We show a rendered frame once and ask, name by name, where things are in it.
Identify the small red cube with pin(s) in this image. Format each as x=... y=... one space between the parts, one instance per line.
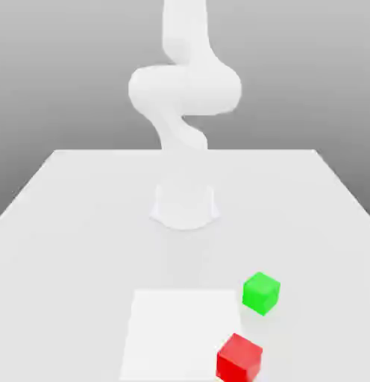
x=238 y=358

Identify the small green cube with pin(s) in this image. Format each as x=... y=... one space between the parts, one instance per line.
x=260 y=293

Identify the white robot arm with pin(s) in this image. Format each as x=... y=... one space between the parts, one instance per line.
x=185 y=89

